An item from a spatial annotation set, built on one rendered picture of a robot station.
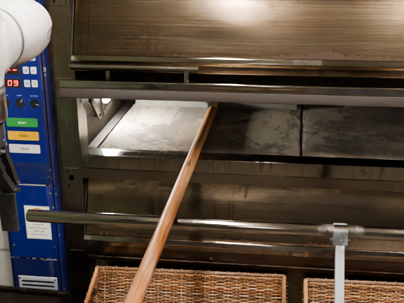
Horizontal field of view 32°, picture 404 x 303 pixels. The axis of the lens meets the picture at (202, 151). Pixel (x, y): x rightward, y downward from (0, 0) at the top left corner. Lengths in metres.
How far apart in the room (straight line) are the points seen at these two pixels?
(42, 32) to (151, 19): 0.68
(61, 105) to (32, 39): 0.80
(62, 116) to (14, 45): 0.87
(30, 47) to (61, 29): 0.74
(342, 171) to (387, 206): 0.17
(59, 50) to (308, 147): 0.74
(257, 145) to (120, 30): 0.51
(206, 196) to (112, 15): 0.56
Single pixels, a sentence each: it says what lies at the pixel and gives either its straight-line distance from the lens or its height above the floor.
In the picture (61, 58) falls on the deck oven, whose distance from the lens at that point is 1.96.
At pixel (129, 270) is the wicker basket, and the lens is 2.09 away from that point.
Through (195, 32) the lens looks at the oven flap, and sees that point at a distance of 1.86.
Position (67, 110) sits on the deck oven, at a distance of 2.00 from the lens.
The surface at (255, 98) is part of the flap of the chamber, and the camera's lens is 1.73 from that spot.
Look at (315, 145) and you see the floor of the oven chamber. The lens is 2.08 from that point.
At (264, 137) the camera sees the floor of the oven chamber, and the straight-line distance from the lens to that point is 2.13.
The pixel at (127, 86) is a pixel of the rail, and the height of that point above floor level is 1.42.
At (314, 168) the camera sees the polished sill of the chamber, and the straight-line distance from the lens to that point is 1.94.
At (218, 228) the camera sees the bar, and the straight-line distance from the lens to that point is 1.61.
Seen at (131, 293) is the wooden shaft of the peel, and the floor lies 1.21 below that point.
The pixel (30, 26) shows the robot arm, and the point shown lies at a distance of 1.21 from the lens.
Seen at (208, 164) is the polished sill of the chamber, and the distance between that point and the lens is 1.96.
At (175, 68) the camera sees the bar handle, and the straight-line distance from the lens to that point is 1.78.
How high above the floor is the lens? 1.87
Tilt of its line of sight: 20 degrees down
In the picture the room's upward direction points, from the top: 1 degrees counter-clockwise
